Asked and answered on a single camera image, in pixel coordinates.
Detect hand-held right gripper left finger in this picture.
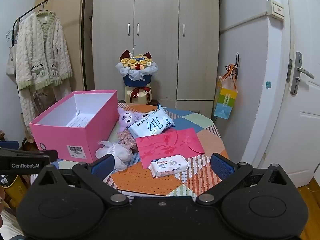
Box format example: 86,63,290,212
37,154,129,206

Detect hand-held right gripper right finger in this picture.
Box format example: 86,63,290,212
196,152,288,205

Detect pink floral cloth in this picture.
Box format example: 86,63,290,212
116,129,139,154

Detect pink cardboard box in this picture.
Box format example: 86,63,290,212
29,89,119,162

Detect light blue white cloth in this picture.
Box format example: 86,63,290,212
127,105,175,139

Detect white gauze pouch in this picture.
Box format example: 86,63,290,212
96,140,134,172

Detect yellow plastic object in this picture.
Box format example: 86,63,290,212
0,174,28,205

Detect patchwork blanket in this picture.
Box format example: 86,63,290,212
30,102,230,198

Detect white paper sheet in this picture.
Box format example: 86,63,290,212
65,110,98,128

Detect small white wet wipes pack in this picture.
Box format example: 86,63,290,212
148,154,190,178

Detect white fleece pyjama pants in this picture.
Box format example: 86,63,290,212
19,82,73,130

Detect purple plush doll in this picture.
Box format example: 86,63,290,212
117,106,144,132

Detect colourful gift bag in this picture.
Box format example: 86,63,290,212
213,75,238,120

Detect white door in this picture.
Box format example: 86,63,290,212
252,0,320,188

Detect beige tote bag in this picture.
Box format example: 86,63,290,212
5,40,18,83

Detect flower bouquet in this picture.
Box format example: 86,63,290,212
115,47,159,104

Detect black clothes rack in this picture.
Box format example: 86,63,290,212
6,0,87,92

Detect grey wardrobe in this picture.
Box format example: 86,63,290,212
92,0,220,117

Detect wall hook with orange cords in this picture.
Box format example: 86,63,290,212
224,52,240,80

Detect metal door handle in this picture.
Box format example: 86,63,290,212
290,52,315,95

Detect beige light switch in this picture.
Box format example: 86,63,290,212
265,0,286,20

